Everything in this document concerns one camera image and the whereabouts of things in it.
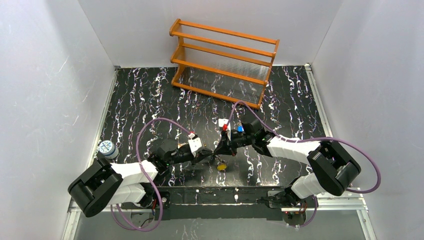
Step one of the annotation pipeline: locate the blue key tag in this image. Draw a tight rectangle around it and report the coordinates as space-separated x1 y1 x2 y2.
236 121 244 133

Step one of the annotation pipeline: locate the yellow key tag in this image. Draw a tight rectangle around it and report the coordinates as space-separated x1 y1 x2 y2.
216 162 228 171

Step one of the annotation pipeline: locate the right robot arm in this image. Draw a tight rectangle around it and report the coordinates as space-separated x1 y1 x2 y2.
214 118 362 204

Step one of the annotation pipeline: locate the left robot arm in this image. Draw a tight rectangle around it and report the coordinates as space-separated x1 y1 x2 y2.
67 138 214 218

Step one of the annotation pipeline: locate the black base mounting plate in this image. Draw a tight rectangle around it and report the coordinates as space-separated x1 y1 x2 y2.
122 186 318 225

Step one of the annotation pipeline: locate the blue white round tin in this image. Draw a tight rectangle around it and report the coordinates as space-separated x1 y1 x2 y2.
98 140 119 160

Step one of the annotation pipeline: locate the orange wooden rack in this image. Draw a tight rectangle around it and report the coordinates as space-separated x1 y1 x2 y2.
169 18 280 109

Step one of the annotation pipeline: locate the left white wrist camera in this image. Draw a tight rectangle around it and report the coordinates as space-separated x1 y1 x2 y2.
188 131 204 157

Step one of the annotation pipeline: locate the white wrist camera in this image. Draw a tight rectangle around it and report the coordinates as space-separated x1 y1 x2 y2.
188 131 204 157
218 118 229 133

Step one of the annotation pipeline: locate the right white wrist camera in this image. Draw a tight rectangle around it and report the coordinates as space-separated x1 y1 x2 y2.
218 118 229 133

